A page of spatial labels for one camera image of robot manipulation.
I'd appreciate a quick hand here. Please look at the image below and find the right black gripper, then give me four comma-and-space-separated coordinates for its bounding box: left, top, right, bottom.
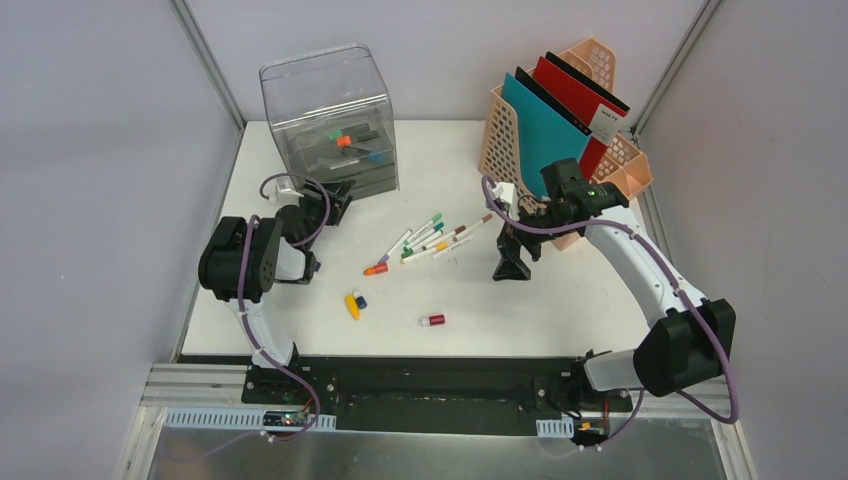
493, 199, 575, 281

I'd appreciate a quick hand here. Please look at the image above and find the orange cap black highlighter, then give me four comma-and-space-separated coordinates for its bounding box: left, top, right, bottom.
336, 130, 380, 148

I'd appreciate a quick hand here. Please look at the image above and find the blue cap black highlighter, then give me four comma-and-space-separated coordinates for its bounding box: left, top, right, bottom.
341, 146, 387, 164

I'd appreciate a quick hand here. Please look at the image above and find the green cap black highlighter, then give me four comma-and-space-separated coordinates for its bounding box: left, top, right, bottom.
328, 123, 370, 140

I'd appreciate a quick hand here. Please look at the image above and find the clear grey drawer organizer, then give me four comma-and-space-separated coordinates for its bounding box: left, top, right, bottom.
259, 43, 400, 199

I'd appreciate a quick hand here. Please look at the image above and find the teal folder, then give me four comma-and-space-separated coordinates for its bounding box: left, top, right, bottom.
501, 67, 591, 198

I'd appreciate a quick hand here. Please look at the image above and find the red folder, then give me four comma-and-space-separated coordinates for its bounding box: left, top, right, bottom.
532, 52, 630, 179

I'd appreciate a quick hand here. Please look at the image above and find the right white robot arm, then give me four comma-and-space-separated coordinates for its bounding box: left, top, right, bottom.
481, 159, 736, 410

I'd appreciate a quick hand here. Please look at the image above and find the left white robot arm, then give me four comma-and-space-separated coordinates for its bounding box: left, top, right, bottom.
198, 180, 354, 405

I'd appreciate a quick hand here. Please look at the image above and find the brown cap marker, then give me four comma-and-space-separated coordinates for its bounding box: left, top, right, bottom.
453, 213, 493, 241

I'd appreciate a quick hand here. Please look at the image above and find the dark red cap marker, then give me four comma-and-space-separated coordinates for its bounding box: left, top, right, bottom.
424, 225, 466, 250

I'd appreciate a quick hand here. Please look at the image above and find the yellow cap marker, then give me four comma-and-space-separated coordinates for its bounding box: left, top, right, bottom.
400, 242, 449, 264

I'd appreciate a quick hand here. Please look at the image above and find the purple cap marker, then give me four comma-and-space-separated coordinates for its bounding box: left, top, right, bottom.
378, 229, 412, 264

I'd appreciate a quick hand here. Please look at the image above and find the teal cap marker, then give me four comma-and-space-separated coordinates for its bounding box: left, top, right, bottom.
404, 222, 444, 249

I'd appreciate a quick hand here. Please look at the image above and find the orange red short marker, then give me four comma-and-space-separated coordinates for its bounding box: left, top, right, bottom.
363, 263, 389, 276

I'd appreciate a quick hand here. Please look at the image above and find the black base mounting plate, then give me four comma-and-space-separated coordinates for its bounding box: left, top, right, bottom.
179, 355, 637, 444

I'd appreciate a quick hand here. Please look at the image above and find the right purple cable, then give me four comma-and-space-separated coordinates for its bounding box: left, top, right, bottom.
480, 175, 741, 458

